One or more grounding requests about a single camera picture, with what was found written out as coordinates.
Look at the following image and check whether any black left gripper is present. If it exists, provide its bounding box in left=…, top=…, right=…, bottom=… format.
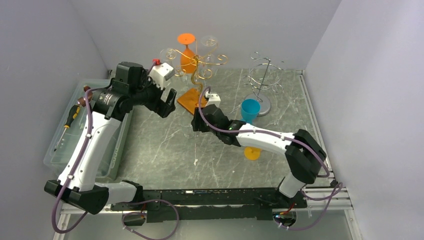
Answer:
left=130, top=70, right=176, bottom=118

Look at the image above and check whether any gold wire glass rack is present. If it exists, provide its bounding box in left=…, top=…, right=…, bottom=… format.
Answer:
left=174, top=40, right=228, bottom=115

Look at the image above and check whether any clear small glass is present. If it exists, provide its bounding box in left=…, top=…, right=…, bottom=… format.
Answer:
left=182, top=128, right=196, bottom=139

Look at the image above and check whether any clear wine glass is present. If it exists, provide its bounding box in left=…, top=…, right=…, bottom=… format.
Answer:
left=199, top=35, right=218, bottom=79

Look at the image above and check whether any clear pink tinted glass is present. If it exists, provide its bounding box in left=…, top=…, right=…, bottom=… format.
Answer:
left=159, top=48, right=188, bottom=87

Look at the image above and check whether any orange plastic goblet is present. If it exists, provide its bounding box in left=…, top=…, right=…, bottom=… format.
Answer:
left=177, top=33, right=197, bottom=74

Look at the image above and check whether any yellow plastic goblet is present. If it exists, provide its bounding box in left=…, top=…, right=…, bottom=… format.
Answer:
left=244, top=146, right=262, bottom=161

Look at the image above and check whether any clear plastic storage box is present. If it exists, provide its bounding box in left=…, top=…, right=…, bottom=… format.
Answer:
left=43, top=79, right=133, bottom=182

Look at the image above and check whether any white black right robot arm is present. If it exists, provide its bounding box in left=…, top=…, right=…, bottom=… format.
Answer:
left=191, top=104, right=329, bottom=208

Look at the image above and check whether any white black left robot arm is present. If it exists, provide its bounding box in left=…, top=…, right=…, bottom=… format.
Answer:
left=44, top=62, right=177, bottom=215

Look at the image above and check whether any blue plastic goblet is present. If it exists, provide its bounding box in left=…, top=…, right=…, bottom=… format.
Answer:
left=240, top=98, right=261, bottom=124

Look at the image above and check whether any brown bronze faucet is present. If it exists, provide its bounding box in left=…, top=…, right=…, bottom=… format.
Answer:
left=77, top=85, right=93, bottom=107

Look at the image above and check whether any black yellow screwdriver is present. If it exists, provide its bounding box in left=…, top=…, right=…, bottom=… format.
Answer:
left=53, top=104, right=80, bottom=152

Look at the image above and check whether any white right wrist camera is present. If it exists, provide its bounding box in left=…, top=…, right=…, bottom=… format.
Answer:
left=204, top=92, right=221, bottom=108

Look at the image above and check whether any chrome wire glass rack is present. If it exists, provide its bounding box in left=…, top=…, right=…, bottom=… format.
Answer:
left=241, top=51, right=284, bottom=117

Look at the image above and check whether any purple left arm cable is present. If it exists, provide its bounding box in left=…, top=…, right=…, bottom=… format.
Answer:
left=50, top=61, right=181, bottom=240

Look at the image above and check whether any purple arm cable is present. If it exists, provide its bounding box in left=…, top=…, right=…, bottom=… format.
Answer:
left=50, top=61, right=181, bottom=240
left=197, top=86, right=344, bottom=232

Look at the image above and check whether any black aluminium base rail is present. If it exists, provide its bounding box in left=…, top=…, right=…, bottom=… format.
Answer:
left=61, top=187, right=352, bottom=228

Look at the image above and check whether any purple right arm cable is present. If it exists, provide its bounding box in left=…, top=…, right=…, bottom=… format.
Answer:
left=197, top=86, right=344, bottom=232

